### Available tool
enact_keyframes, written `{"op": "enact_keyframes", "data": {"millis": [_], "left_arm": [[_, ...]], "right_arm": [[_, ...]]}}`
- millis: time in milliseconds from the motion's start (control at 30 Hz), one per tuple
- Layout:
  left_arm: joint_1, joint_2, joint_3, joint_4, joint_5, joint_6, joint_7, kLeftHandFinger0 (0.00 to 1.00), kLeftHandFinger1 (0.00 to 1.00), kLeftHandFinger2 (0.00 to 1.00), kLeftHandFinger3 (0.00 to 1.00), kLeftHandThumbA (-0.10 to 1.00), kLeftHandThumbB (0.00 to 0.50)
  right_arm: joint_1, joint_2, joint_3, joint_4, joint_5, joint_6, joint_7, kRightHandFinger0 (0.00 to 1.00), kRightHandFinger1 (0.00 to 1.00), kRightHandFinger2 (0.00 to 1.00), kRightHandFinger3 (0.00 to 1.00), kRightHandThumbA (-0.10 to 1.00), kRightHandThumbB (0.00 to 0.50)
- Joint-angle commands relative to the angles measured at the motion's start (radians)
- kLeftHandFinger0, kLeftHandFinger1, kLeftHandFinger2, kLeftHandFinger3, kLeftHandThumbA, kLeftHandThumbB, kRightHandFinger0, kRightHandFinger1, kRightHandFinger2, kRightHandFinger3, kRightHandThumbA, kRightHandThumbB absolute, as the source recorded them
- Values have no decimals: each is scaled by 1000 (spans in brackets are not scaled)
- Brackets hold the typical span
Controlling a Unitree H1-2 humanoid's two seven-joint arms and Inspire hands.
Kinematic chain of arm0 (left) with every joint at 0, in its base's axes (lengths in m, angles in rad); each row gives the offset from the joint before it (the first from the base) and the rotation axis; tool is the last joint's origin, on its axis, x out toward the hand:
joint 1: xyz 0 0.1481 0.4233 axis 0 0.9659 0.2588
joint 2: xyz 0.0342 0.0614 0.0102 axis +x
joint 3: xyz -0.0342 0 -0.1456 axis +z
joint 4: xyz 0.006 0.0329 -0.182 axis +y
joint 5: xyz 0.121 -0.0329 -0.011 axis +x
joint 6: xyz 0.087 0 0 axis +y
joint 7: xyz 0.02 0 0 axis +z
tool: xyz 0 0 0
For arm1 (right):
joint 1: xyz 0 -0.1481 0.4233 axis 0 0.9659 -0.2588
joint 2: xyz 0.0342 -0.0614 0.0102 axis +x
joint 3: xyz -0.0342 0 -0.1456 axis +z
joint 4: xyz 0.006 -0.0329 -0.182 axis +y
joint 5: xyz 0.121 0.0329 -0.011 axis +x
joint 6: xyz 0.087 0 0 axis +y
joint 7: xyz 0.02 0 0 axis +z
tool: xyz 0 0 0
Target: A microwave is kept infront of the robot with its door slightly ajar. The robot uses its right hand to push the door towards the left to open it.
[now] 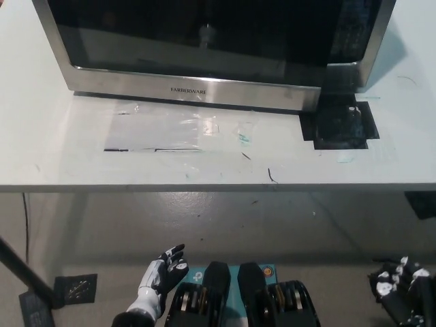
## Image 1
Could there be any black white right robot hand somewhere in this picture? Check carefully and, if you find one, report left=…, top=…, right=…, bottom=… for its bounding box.
left=367, top=255, right=432, bottom=304

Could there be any dark metal table leg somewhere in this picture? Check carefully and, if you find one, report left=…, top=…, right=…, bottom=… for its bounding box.
left=0, top=234, right=57, bottom=309

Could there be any black floor marker with print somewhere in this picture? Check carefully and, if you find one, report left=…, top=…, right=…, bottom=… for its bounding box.
left=18, top=291, right=55, bottom=327

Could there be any black tape patch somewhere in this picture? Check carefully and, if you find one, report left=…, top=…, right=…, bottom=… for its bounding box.
left=300, top=95, right=380, bottom=150

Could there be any black robot torso block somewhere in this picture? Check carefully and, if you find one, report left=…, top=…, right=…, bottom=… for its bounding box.
left=237, top=261, right=323, bottom=327
left=165, top=260, right=233, bottom=327

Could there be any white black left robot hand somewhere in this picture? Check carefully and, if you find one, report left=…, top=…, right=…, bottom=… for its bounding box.
left=138, top=243, right=190, bottom=300

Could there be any thin black cable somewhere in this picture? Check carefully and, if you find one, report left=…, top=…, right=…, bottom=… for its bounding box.
left=21, top=192, right=30, bottom=260

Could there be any clear plastic tape sheet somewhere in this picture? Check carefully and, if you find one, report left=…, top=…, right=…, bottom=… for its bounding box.
left=103, top=99, right=222, bottom=153

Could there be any black left robot torso block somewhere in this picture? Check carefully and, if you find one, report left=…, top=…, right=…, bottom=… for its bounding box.
left=165, top=260, right=233, bottom=327

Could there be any square black floor marker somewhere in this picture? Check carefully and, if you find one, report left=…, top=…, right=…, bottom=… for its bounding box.
left=53, top=273, right=98, bottom=305

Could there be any black right robot torso block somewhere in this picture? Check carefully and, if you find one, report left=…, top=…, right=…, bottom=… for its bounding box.
left=237, top=261, right=323, bottom=327

